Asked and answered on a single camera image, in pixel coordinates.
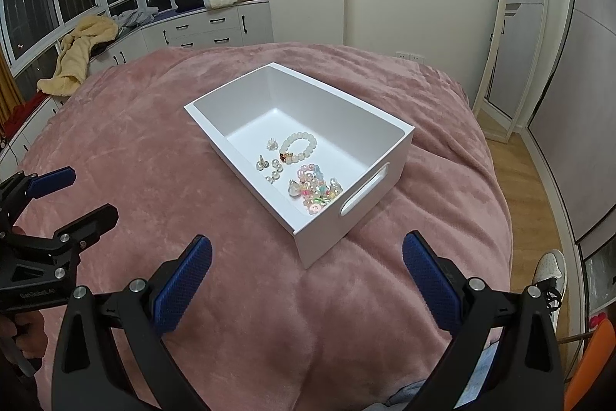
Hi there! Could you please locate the white framed floor mirror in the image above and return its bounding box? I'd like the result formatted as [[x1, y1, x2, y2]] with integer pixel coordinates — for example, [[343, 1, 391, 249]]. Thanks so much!
[[470, 0, 551, 145]]

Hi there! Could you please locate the white translucent bead bracelet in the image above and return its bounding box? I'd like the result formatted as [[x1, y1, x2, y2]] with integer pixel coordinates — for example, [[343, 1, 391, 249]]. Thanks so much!
[[280, 131, 319, 164]]

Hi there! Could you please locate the orange chair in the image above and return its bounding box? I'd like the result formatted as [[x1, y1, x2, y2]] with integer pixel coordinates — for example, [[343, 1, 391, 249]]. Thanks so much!
[[562, 321, 611, 411]]

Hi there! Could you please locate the red cloth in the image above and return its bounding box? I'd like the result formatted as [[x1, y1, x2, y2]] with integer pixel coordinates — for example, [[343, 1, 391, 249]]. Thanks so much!
[[0, 94, 45, 133]]

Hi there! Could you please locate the colourful charm bead bracelet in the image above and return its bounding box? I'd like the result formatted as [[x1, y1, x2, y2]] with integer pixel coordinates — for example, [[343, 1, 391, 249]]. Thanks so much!
[[288, 161, 345, 215]]

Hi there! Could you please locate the mustard curtain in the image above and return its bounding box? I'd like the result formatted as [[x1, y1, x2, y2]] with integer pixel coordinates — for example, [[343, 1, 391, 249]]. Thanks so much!
[[0, 54, 23, 113]]

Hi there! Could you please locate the person's left hand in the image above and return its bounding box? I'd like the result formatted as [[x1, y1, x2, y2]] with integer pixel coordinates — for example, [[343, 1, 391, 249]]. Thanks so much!
[[0, 314, 47, 355]]

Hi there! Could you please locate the white storage box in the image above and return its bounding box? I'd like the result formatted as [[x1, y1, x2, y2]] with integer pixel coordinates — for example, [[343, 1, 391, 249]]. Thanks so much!
[[184, 62, 415, 270]]

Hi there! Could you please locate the grey crumpled cloth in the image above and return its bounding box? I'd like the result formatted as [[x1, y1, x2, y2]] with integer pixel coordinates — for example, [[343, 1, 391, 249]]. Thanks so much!
[[115, 8, 159, 30]]

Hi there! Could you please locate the white sneaker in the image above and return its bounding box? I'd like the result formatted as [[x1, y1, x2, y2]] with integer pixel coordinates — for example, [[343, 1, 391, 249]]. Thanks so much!
[[531, 249, 569, 331]]

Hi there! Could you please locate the yellow blanket on counter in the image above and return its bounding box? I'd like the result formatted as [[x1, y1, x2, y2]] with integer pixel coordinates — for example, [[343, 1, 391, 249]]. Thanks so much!
[[37, 15, 119, 98]]

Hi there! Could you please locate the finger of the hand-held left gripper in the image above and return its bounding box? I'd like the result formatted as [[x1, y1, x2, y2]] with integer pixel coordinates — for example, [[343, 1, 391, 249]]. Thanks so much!
[[10, 205, 119, 258], [0, 167, 77, 220]]

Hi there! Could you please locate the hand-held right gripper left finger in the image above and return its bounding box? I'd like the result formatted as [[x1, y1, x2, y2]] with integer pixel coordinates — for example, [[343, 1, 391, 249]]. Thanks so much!
[[50, 234, 213, 411]]

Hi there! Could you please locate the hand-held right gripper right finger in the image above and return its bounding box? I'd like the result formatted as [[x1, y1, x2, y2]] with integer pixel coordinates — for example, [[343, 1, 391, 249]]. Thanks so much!
[[402, 230, 566, 411]]

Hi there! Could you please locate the pink plush blanket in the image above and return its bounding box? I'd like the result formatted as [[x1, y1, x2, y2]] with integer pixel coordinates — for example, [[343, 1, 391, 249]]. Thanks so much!
[[0, 42, 515, 411]]

